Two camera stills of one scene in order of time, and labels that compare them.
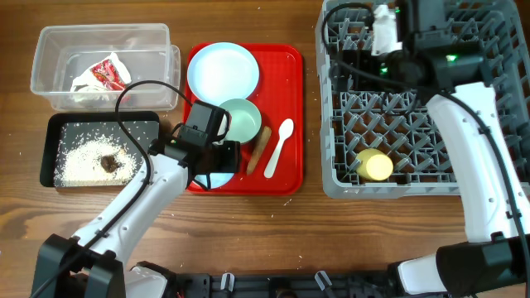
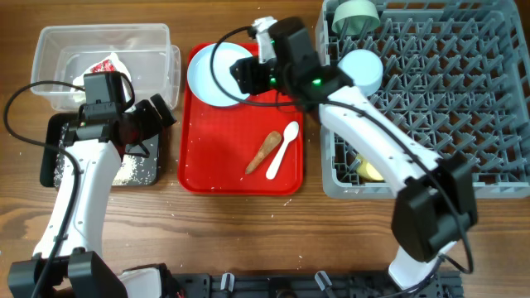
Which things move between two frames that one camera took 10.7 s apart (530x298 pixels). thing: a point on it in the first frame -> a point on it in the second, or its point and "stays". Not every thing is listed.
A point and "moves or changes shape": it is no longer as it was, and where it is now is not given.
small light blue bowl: x=217 y=179 moves or changes shape
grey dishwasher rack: x=423 y=153 stays
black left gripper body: x=224 y=158 -> x=146 y=122
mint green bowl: x=246 y=120 -> x=353 y=16
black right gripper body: x=364 y=58 -> x=258 y=78
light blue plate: x=222 y=72 stays
